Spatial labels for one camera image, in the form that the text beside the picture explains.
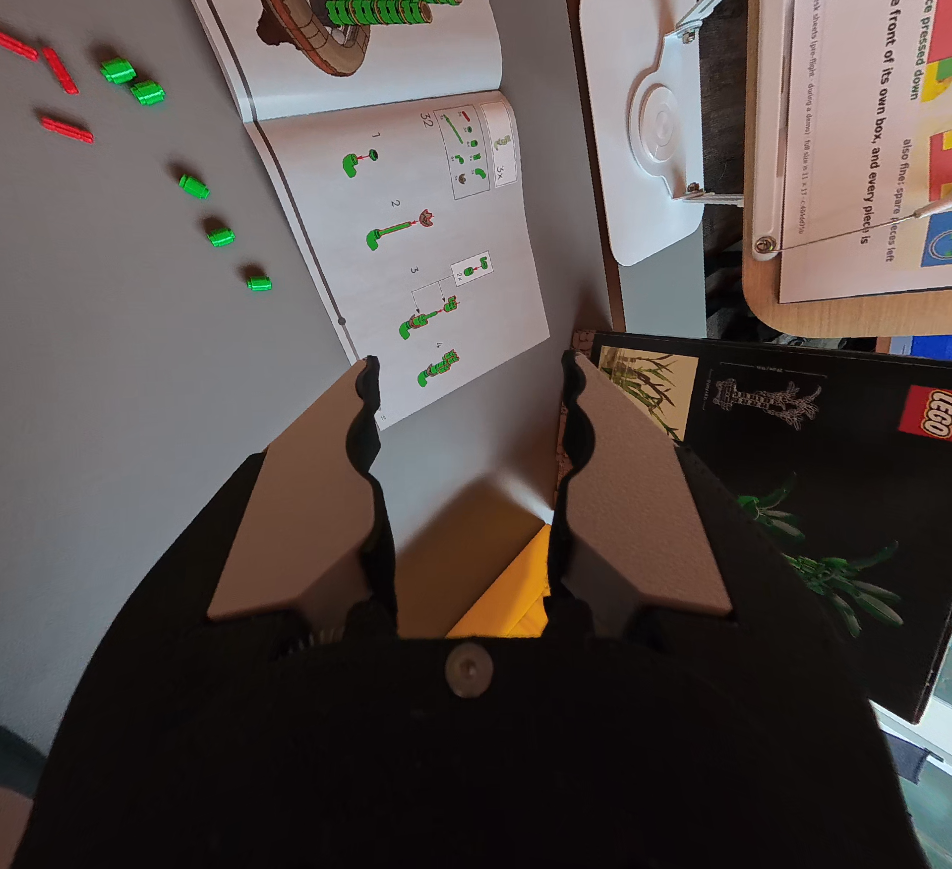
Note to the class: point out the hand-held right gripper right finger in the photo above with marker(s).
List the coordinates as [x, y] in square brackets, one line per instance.
[639, 512]

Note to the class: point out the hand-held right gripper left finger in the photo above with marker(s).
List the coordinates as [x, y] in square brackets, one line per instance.
[305, 512]

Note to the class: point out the small green round brick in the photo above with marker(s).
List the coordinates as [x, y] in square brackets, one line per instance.
[147, 93]
[193, 186]
[117, 71]
[259, 283]
[220, 236]

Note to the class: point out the black building set box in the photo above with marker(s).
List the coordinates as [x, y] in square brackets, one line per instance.
[818, 512]

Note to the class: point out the yellow plastic bin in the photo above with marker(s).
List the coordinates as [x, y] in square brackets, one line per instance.
[506, 601]

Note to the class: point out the blue plastic bin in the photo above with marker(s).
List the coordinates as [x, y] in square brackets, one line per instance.
[922, 348]

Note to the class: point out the open building instruction booklet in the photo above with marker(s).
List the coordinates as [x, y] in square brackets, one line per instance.
[446, 214]

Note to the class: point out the white stand base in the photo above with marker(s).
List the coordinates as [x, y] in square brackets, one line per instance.
[617, 140]

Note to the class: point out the printed instruction sheet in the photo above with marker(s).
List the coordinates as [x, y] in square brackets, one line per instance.
[855, 140]

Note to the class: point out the red brick pin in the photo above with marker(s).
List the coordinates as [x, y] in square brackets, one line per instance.
[16, 44]
[67, 129]
[59, 69]

